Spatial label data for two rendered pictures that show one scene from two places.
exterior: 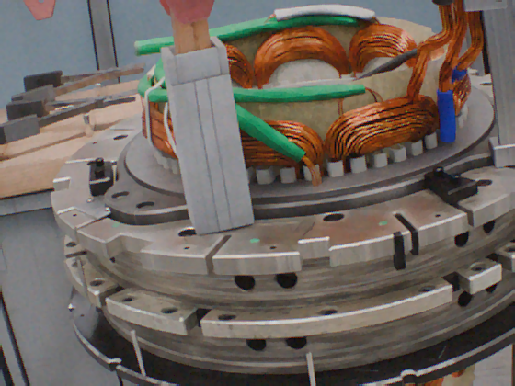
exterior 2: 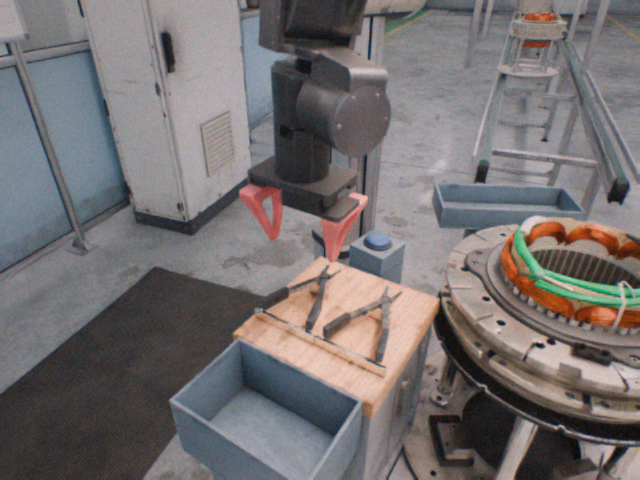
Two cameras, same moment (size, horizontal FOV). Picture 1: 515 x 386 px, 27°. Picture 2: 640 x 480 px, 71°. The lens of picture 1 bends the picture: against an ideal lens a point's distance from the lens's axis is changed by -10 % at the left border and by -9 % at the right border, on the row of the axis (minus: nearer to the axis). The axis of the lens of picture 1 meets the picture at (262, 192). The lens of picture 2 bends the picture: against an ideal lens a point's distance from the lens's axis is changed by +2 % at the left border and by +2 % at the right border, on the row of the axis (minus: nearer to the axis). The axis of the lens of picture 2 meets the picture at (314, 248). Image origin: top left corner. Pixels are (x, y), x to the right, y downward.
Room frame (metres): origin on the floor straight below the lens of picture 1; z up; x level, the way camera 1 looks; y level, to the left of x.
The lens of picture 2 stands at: (0.68, 0.52, 1.44)
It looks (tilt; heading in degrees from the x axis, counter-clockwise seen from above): 33 degrees down; 302
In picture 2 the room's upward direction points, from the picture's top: straight up
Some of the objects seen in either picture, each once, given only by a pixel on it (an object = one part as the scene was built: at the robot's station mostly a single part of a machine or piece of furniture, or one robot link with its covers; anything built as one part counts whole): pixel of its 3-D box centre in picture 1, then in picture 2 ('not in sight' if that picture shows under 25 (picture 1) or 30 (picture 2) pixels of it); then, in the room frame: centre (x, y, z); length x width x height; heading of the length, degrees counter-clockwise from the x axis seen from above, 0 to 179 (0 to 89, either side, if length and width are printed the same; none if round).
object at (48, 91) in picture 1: (33, 98); (313, 315); (0.89, 0.18, 1.09); 0.04 x 0.01 x 0.02; 104
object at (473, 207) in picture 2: not in sight; (489, 258); (0.77, -0.32, 0.92); 0.25 x 0.11 x 0.28; 26
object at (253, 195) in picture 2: not in sight; (282, 208); (0.95, 0.16, 1.21); 0.07 x 0.07 x 0.09; 0
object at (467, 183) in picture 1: (445, 180); not in sight; (0.51, -0.09, 1.10); 0.03 x 0.02 x 0.01; 25
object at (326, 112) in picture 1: (321, 124); not in sight; (0.55, -0.03, 1.13); 0.08 x 0.02 x 0.04; 95
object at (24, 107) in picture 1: (27, 109); (336, 325); (0.86, 0.18, 1.09); 0.04 x 0.01 x 0.02; 74
